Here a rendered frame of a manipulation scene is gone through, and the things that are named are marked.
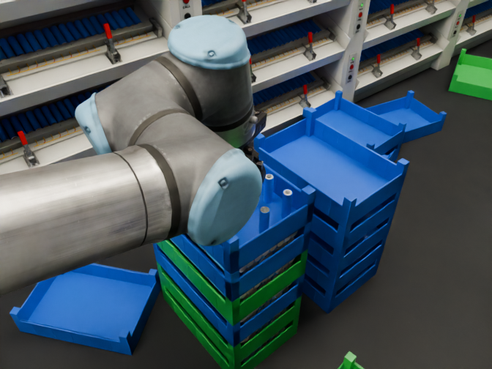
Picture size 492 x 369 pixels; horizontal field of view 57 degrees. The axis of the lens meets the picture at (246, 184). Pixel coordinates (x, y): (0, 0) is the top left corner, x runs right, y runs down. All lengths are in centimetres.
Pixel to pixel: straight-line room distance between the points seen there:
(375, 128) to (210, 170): 139
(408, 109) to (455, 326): 103
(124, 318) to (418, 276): 80
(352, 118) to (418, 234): 54
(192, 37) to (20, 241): 31
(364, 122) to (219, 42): 128
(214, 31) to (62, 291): 96
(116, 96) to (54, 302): 90
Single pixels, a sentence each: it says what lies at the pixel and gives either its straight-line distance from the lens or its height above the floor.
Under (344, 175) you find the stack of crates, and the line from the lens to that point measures 112.
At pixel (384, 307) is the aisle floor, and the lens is 129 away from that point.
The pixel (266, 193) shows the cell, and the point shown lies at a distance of 89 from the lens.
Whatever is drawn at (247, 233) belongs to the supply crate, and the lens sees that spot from 85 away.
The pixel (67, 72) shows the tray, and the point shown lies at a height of 51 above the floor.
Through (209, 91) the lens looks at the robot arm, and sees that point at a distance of 53.
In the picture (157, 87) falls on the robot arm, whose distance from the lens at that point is 51.
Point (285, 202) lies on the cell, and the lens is 84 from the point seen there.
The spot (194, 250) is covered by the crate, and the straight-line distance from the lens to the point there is 88.
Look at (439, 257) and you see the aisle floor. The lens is 145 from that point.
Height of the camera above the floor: 103
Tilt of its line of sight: 41 degrees down
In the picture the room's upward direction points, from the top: straight up
